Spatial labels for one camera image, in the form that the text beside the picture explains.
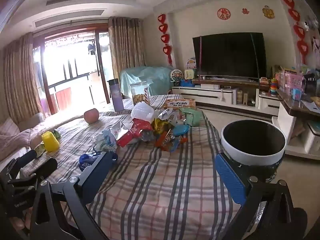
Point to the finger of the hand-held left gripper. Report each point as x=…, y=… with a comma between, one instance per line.
x=47, y=166
x=27, y=157

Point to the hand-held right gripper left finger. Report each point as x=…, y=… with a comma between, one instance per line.
x=100, y=170

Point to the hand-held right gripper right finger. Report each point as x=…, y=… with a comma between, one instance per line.
x=230, y=177

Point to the blue snack wrapper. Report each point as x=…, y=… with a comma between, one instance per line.
x=86, y=161

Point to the white blue wrapper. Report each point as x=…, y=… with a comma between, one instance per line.
x=105, y=141

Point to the white rimmed black bin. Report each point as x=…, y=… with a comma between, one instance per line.
x=253, y=142

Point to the white and red wrapper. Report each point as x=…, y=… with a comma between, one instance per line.
x=118, y=130

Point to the red snack wrapper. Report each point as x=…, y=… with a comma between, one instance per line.
x=136, y=131

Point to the white pleated paper liner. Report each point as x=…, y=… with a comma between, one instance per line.
x=142, y=112

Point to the orange snack wrapper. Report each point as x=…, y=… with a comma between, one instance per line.
x=166, y=142

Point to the gold foil wrapper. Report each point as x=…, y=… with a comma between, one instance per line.
x=160, y=127

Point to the white printed wrapper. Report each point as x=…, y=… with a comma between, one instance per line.
x=170, y=116

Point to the person's left hand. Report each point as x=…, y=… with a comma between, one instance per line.
x=20, y=221

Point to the pink knit cloth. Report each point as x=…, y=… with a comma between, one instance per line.
x=13, y=142

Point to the yellow plastic toy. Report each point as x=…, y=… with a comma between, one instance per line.
x=50, y=142

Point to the beige sofa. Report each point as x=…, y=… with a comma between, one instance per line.
x=27, y=123

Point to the green packet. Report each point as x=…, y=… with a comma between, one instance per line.
x=57, y=133

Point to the black plastic bag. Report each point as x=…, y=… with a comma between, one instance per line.
x=268, y=175

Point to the plaid tablecloth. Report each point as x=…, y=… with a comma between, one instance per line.
x=150, y=180

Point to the red apple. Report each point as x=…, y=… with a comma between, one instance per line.
x=91, y=116

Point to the blue plastic lid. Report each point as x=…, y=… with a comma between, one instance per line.
x=180, y=130

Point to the green tissue box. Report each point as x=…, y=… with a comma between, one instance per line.
x=191, y=117

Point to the purple water bottle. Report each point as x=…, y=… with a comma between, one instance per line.
x=116, y=95

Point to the beige patterned curtain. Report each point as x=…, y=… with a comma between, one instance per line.
x=21, y=80
x=126, y=45

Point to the white side cabinet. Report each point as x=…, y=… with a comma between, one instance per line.
x=285, y=120

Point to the white tv cabinet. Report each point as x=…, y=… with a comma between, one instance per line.
x=207, y=95

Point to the clear cookie jar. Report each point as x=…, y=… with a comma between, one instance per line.
x=139, y=93

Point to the orange flat box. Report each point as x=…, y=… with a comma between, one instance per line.
x=180, y=103

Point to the teal covered armchair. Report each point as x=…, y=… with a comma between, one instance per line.
x=150, y=80

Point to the pink toy box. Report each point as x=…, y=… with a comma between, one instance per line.
x=291, y=80

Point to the ferris wheel toy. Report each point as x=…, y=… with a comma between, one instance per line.
x=175, y=75

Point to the pink toy house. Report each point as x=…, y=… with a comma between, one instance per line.
x=191, y=63

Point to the black television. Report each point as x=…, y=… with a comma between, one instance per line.
x=230, y=55

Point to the wooden balcony door frame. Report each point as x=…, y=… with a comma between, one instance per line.
x=48, y=90

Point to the round red wall decoration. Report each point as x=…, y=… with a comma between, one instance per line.
x=223, y=14

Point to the small red wall decoration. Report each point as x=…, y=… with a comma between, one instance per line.
x=245, y=11

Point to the gold wall decoration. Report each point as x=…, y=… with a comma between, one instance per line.
x=268, y=12

